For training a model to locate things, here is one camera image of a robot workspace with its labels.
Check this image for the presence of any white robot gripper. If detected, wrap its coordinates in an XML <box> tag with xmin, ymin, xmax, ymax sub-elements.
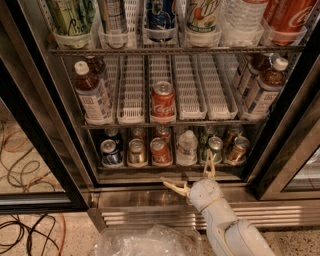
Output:
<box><xmin>161</xmin><ymin>150</ymin><xmax>223</xmax><ymax>211</ymax></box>

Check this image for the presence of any clear water bottle bottom shelf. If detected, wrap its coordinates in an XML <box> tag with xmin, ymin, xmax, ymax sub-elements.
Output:
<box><xmin>176</xmin><ymin>130</ymin><xmax>198</xmax><ymax>166</ymax></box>

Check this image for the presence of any clear water bottle shelf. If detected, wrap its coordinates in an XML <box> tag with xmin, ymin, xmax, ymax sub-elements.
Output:
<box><xmin>176</xmin><ymin>130</ymin><xmax>198</xmax><ymax>166</ymax></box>
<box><xmin>222</xmin><ymin>0</ymin><xmax>269</xmax><ymax>32</ymax></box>

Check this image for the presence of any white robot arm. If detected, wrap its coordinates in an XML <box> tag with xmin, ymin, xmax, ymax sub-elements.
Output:
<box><xmin>161</xmin><ymin>151</ymin><xmax>275</xmax><ymax>256</ymax></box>

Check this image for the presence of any white empty shelf tray centre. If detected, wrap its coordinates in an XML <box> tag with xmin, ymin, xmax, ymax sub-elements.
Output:
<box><xmin>173</xmin><ymin>55</ymin><xmax>207</xmax><ymax>120</ymax></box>

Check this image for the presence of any white empty shelf tray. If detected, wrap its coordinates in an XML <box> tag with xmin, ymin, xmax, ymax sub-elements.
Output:
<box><xmin>117</xmin><ymin>56</ymin><xmax>145</xmax><ymax>124</ymax></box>
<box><xmin>173</xmin><ymin>55</ymin><xmax>207</xmax><ymax>120</ymax></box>
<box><xmin>197</xmin><ymin>55</ymin><xmax>238</xmax><ymax>121</ymax></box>

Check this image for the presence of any red cola can middle shelf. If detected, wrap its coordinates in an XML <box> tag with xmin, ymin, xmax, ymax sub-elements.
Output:
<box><xmin>151</xmin><ymin>81</ymin><xmax>175</xmax><ymax>118</ymax></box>

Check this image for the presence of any white empty shelf tray right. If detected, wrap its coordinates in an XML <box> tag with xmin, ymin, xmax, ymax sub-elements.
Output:
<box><xmin>197</xmin><ymin>55</ymin><xmax>238</xmax><ymax>121</ymax></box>

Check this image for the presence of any steel fridge base grille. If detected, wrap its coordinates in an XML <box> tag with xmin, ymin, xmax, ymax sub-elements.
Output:
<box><xmin>88</xmin><ymin>184</ymin><xmax>320</xmax><ymax>230</ymax></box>

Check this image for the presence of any right glass fridge door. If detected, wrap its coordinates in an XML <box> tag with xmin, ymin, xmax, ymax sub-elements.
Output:
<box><xmin>245</xmin><ymin>31</ymin><xmax>320</xmax><ymax>201</ymax></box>

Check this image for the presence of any glass fridge door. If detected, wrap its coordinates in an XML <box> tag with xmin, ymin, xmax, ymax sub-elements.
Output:
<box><xmin>245</xmin><ymin>31</ymin><xmax>320</xmax><ymax>201</ymax></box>
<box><xmin>0</xmin><ymin>0</ymin><xmax>91</xmax><ymax>214</ymax></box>

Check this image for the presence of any white empty shelf tray left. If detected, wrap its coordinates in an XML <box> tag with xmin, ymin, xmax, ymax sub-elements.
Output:
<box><xmin>117</xmin><ymin>56</ymin><xmax>145</xmax><ymax>124</ymax></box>

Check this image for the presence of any right front tea bottle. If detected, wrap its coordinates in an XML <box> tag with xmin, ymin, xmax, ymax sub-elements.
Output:
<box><xmin>245</xmin><ymin>57</ymin><xmax>288</xmax><ymax>115</ymax></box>

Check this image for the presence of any tea bottle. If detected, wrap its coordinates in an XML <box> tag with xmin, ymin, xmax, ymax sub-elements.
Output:
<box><xmin>85</xmin><ymin>56</ymin><xmax>108</xmax><ymax>90</ymax></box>
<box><xmin>233</xmin><ymin>53</ymin><xmax>278</xmax><ymax>97</ymax></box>
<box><xmin>245</xmin><ymin>57</ymin><xmax>288</xmax><ymax>115</ymax></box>
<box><xmin>74</xmin><ymin>61</ymin><xmax>112</xmax><ymax>125</ymax></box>

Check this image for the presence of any left front tea bottle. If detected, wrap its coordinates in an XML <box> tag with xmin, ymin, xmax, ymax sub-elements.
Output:
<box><xmin>74</xmin><ymin>61</ymin><xmax>112</xmax><ymax>125</ymax></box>

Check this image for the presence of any right rear tea bottle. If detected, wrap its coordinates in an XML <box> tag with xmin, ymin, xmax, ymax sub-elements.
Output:
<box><xmin>233</xmin><ymin>53</ymin><xmax>278</xmax><ymax>97</ymax></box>

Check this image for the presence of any left rear tea bottle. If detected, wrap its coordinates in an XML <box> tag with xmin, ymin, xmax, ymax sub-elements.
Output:
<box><xmin>85</xmin><ymin>56</ymin><xmax>108</xmax><ymax>90</ymax></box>

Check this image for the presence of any left glass fridge door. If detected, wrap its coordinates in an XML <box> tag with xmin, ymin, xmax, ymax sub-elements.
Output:
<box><xmin>0</xmin><ymin>0</ymin><xmax>91</xmax><ymax>214</ymax></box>

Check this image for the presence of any clear water bottle top shelf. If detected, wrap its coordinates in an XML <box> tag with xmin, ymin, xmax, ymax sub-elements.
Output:
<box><xmin>222</xmin><ymin>0</ymin><xmax>269</xmax><ymax>32</ymax></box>

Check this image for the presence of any blue can top shelf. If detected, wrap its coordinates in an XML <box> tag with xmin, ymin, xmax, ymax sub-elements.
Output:
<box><xmin>145</xmin><ymin>0</ymin><xmax>176</xmax><ymax>30</ymax></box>

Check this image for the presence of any red cola bottle top shelf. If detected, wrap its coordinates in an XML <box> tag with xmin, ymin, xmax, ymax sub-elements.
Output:
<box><xmin>263</xmin><ymin>0</ymin><xmax>317</xmax><ymax>46</ymax></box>

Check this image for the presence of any silver tall can top shelf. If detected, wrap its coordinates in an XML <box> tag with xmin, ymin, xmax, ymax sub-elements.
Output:
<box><xmin>98</xmin><ymin>0</ymin><xmax>127</xmax><ymax>34</ymax></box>

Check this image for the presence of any green tall can top shelf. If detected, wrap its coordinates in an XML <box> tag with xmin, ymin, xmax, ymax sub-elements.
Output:
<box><xmin>46</xmin><ymin>0</ymin><xmax>96</xmax><ymax>36</ymax></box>

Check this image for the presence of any green can bottom front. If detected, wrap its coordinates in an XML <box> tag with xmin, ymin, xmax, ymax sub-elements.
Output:
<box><xmin>202</xmin><ymin>136</ymin><xmax>223</xmax><ymax>164</ymax></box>

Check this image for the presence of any red can bottom front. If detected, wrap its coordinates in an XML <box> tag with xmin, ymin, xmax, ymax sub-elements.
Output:
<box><xmin>150</xmin><ymin>137</ymin><xmax>172</xmax><ymax>165</ymax></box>

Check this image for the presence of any red can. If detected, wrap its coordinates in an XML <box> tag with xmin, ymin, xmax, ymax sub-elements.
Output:
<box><xmin>150</xmin><ymin>137</ymin><xmax>172</xmax><ymax>165</ymax></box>
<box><xmin>154</xmin><ymin>126</ymin><xmax>171</xmax><ymax>142</ymax></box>

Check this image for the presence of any orange can bottom front right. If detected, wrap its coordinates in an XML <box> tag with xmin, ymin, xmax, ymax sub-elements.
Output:
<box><xmin>226</xmin><ymin>136</ymin><xmax>250</xmax><ymax>163</ymax></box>

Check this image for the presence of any orange can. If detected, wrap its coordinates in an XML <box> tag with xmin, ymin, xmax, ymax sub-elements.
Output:
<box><xmin>226</xmin><ymin>136</ymin><xmax>250</xmax><ymax>163</ymax></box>
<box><xmin>223</xmin><ymin>124</ymin><xmax>243</xmax><ymax>147</ymax></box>

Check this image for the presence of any green can bottom rear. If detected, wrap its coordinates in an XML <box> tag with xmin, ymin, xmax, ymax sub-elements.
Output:
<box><xmin>199</xmin><ymin>125</ymin><xmax>217</xmax><ymax>146</ymax></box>

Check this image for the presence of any red can bottom rear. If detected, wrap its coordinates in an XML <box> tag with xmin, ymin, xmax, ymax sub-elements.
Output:
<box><xmin>154</xmin><ymin>126</ymin><xmax>171</xmax><ymax>142</ymax></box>

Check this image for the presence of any orange can bottom rear right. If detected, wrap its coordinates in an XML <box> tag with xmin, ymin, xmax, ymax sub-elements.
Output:
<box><xmin>223</xmin><ymin>124</ymin><xmax>243</xmax><ymax>147</ymax></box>

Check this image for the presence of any gold can bottom front left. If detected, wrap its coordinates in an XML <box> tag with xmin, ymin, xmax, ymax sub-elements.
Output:
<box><xmin>129</xmin><ymin>139</ymin><xmax>146</xmax><ymax>164</ymax></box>

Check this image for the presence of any gold can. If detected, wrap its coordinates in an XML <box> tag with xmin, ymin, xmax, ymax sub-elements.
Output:
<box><xmin>131</xmin><ymin>127</ymin><xmax>146</xmax><ymax>140</ymax></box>
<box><xmin>129</xmin><ymin>139</ymin><xmax>146</xmax><ymax>164</ymax></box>

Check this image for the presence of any clear plastic bin with bag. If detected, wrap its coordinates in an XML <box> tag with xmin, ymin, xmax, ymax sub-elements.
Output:
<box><xmin>94</xmin><ymin>224</ymin><xmax>203</xmax><ymax>256</ymax></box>

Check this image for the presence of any gold can bottom rear left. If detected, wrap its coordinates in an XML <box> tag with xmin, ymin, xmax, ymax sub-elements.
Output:
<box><xmin>131</xmin><ymin>127</ymin><xmax>146</xmax><ymax>140</ymax></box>

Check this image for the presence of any blue can bottom front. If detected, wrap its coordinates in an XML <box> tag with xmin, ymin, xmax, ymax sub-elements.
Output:
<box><xmin>100</xmin><ymin>139</ymin><xmax>122</xmax><ymax>165</ymax></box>

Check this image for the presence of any blue can bottom rear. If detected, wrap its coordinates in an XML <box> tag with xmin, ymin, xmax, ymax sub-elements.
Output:
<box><xmin>105</xmin><ymin>128</ymin><xmax>122</xmax><ymax>144</ymax></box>

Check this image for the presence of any white green soda can top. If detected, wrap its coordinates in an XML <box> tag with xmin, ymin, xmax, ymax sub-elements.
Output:
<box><xmin>186</xmin><ymin>0</ymin><xmax>222</xmax><ymax>33</ymax></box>

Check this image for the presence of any orange cable on floor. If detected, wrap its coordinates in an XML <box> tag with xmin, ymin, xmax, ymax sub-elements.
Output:
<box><xmin>56</xmin><ymin>213</ymin><xmax>67</xmax><ymax>256</ymax></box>

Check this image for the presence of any black cable on floor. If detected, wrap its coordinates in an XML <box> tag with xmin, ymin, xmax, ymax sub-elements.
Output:
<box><xmin>0</xmin><ymin>213</ymin><xmax>61</xmax><ymax>256</ymax></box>

